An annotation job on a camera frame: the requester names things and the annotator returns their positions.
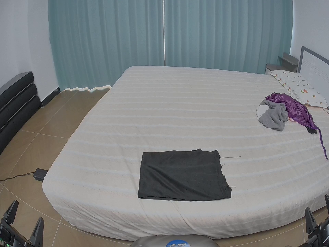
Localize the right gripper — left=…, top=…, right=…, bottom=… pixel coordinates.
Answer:
left=304, top=195, right=329, bottom=247

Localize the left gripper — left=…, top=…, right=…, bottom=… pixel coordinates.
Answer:
left=0, top=200, right=45, bottom=247

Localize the black T-shirt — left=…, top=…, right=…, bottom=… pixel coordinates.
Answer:
left=137, top=149, right=241, bottom=202

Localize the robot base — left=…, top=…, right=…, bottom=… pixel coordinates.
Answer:
left=130, top=235, right=214, bottom=247

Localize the bed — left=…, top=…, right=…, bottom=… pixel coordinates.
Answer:
left=42, top=46, right=329, bottom=241

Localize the black power adapter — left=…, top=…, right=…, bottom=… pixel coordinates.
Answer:
left=33, top=168, right=49, bottom=181

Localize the grey garment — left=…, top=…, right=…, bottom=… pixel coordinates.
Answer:
left=258, top=100, right=289, bottom=131

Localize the purple satin garment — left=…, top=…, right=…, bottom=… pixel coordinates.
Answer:
left=265, top=92, right=329, bottom=160

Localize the white garment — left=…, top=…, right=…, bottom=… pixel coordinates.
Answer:
left=255, top=104, right=268, bottom=118

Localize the white printed pillow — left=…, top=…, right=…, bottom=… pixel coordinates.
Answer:
left=268, top=70, right=329, bottom=108

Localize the grey bedside table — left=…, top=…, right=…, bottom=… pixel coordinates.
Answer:
left=265, top=52, right=298, bottom=74

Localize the thin dark cable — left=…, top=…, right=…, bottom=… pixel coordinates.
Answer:
left=0, top=172, right=35, bottom=181

